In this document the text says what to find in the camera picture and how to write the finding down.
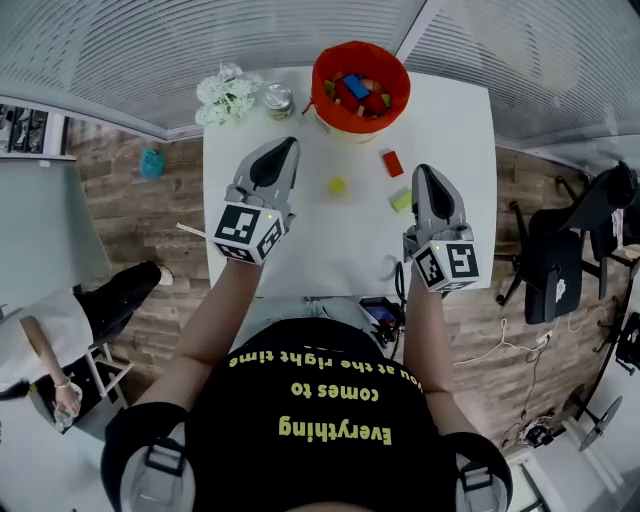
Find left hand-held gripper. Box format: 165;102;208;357
211;137;302;266

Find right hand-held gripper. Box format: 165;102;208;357
401;163;481;294

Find green toy block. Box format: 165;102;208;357
388;187;414;214

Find red toy block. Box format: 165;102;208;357
382;149;405;179

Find red fabric container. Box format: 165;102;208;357
310;41;412;146

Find pile of colourful toy blocks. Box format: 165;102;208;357
323;71;392;120

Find person's left forearm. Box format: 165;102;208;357
175;255;264;374

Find person's right forearm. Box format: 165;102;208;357
401;284;457;396

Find glass jar with metal lid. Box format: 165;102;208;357
262;82;296;122

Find white flower bouquet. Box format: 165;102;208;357
194;61;265;127

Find teal bag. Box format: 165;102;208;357
139;146;167;182

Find black device with blue screen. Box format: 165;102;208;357
358;295;407;349

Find black office chair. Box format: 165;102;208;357
495;159;640;326

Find person's blue jeans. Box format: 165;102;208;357
233;294;374;351

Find grey desk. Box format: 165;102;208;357
0;153;114;307

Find black equipment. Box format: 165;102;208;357
613;310;640;377

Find shelf with dark items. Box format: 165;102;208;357
0;103;70;157

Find black power adapter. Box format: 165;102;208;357
521;423;555;450

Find white metal stool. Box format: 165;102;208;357
74;343;135;407

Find person's black printed t-shirt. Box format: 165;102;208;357
99;317;514;512

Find black round stand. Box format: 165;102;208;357
564;384;625;453

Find clear plastic bottle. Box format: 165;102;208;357
52;405;75;435

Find black cable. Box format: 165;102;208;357
394;259;409;307

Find white floor cable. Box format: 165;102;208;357
452;304;609;367

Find grey right shoulder strap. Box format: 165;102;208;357
453;457;509;512

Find grey shoulder strap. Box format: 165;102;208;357
119;437;197;512
453;457;509;512

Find grey left shoulder strap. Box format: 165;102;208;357
119;437;197;512

